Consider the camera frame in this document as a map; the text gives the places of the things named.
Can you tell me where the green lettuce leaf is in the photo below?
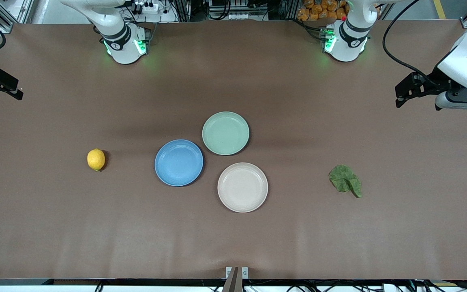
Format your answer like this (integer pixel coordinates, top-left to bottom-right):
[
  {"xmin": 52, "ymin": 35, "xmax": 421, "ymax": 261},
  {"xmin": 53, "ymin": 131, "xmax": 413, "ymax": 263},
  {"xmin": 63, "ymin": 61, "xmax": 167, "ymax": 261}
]
[{"xmin": 329, "ymin": 164, "xmax": 363, "ymax": 198}]

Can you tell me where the yellow lemon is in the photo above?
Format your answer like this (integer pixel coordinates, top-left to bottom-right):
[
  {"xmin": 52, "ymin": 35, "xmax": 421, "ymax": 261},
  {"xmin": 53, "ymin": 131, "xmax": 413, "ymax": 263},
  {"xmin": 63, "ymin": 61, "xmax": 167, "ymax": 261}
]
[{"xmin": 87, "ymin": 148, "xmax": 106, "ymax": 172}]

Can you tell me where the bag of orange fruits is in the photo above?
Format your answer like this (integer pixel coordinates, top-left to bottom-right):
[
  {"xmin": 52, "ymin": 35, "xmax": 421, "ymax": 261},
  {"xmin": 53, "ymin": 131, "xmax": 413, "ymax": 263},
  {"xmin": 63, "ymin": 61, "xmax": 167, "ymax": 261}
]
[{"xmin": 297, "ymin": 0, "xmax": 348, "ymax": 21}]

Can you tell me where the white power strip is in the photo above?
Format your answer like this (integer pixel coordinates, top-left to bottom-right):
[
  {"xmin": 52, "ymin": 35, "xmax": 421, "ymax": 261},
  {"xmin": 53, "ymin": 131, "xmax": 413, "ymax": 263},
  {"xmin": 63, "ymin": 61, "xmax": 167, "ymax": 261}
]
[{"xmin": 130, "ymin": 1, "xmax": 160, "ymax": 13}]

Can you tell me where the blue round plate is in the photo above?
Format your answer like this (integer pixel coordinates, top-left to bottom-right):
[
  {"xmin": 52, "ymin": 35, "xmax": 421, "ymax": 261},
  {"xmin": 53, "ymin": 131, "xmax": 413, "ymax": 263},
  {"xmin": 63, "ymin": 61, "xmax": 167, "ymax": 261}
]
[{"xmin": 154, "ymin": 140, "xmax": 204, "ymax": 187}]

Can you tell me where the green round plate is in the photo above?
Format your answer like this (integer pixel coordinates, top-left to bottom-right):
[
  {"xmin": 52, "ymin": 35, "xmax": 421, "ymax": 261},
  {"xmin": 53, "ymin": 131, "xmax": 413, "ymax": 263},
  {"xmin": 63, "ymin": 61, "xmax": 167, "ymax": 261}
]
[{"xmin": 202, "ymin": 112, "xmax": 250, "ymax": 156}]

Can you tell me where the beige round plate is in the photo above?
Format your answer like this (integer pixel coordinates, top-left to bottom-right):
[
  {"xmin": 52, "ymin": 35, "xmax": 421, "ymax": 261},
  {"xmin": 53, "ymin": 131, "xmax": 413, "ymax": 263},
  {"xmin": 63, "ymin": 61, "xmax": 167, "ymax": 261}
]
[{"xmin": 217, "ymin": 162, "xmax": 269, "ymax": 213}]

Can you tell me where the metal table edge bracket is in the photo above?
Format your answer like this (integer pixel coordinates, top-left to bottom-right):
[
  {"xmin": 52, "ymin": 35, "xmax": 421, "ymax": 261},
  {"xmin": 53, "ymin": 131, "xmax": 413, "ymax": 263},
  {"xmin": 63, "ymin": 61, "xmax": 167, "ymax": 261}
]
[{"xmin": 225, "ymin": 266, "xmax": 249, "ymax": 292}]

